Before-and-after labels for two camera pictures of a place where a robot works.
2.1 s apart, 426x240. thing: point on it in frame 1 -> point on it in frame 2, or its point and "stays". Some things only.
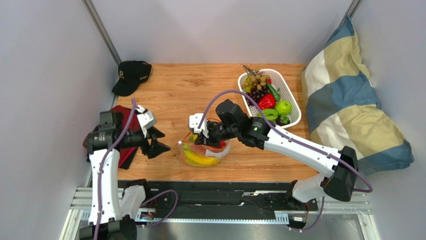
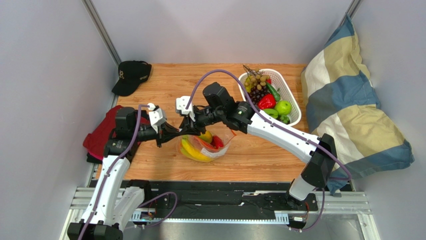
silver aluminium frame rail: (102, 30) stays
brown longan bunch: (256, 77) stays
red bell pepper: (267, 101) stays
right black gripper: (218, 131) -> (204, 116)
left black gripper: (157, 147) -> (165, 138)
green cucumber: (276, 95) stays
